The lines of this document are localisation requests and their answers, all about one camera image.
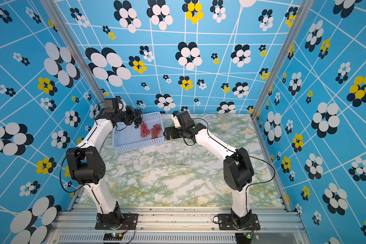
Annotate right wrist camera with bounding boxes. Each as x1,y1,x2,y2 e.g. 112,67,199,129
172,111,195,129

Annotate aluminium front rail frame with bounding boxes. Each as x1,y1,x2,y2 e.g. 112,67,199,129
46,207,311,244

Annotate red grape bunch left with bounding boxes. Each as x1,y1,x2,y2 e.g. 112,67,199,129
140,121,150,138

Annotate green circuit board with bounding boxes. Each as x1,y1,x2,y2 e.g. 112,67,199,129
103,233,124,244
235,233,255,244

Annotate left green circuit board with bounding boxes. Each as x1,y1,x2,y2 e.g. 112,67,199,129
103,233,124,244

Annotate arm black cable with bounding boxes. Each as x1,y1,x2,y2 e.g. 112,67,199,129
182,117,276,196
58,100,129,194

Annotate black grape bunch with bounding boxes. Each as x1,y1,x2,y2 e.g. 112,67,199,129
134,109,143,129

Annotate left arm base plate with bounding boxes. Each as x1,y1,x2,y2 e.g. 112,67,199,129
95,213,139,230

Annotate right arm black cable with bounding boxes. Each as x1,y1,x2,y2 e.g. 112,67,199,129
182,117,276,196

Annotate right green circuit board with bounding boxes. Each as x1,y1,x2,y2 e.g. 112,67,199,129
235,233,255,244

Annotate light blue perforated plastic basket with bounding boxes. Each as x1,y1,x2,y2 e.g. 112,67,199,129
112,112,164,152

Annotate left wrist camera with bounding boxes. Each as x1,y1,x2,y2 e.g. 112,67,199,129
104,98,120,113

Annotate red grape bunch right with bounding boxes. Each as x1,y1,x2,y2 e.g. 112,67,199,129
150,124,162,139

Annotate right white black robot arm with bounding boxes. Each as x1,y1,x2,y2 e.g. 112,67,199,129
163,123,254,229

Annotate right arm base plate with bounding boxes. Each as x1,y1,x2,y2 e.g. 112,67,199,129
216,213,261,231

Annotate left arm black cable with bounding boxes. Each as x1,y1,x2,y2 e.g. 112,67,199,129
58,100,129,194

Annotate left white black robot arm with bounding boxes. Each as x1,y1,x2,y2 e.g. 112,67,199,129
66,106,142,229

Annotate red grape bunch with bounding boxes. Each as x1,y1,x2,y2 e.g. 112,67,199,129
140,121,150,138
150,124,162,139

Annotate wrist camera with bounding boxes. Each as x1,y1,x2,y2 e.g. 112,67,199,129
104,98,120,113
172,111,195,129

